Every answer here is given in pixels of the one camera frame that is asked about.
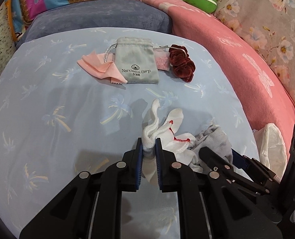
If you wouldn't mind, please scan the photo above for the blue palm print sheet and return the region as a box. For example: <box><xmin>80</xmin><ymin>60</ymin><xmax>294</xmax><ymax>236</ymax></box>
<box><xmin>0</xmin><ymin>27</ymin><xmax>258</xmax><ymax>237</ymax></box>

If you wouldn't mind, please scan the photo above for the small pink packet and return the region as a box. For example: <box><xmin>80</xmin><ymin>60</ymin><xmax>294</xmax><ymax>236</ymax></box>
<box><xmin>153</xmin><ymin>49</ymin><xmax>170</xmax><ymax>71</ymax></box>

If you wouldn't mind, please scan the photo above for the white plastic trash bag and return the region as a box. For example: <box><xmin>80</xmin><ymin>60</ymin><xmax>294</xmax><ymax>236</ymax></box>
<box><xmin>254</xmin><ymin>123</ymin><xmax>287</xmax><ymax>181</ymax></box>

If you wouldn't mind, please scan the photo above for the dark red velvet scrunchie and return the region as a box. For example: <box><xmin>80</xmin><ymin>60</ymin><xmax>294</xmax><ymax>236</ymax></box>
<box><xmin>169</xmin><ymin>44</ymin><xmax>196</xmax><ymax>83</ymax></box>

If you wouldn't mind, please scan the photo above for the floral grey bedding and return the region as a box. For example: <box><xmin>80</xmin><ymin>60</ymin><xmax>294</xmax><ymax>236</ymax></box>
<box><xmin>214</xmin><ymin>0</ymin><xmax>295</xmax><ymax>104</ymax></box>

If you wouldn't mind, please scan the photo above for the white sock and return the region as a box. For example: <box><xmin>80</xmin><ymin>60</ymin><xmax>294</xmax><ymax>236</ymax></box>
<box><xmin>142</xmin><ymin>99</ymin><xmax>204</xmax><ymax>186</ymax></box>

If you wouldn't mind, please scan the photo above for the grey-blue velvet pillow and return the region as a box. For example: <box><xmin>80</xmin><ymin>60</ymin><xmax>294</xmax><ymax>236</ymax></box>
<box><xmin>16</xmin><ymin>0</ymin><xmax>172</xmax><ymax>48</ymax></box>

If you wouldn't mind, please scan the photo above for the grey velvet drawstring pouch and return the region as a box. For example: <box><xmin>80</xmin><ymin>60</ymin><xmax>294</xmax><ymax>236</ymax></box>
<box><xmin>104</xmin><ymin>37</ymin><xmax>159</xmax><ymax>84</ymax></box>

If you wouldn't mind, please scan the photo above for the pink cleaning cloth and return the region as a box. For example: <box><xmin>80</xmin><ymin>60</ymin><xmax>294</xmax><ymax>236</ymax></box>
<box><xmin>77</xmin><ymin>51</ymin><xmax>128</xmax><ymax>84</ymax></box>

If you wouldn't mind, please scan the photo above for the grey dirty sock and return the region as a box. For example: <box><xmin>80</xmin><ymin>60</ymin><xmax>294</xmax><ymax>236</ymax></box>
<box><xmin>189</xmin><ymin>125</ymin><xmax>233</xmax><ymax>174</ymax></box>

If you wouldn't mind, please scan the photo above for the pink towel blanket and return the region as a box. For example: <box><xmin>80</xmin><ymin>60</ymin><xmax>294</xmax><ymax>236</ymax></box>
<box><xmin>132</xmin><ymin>0</ymin><xmax>295</xmax><ymax>160</ymax></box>

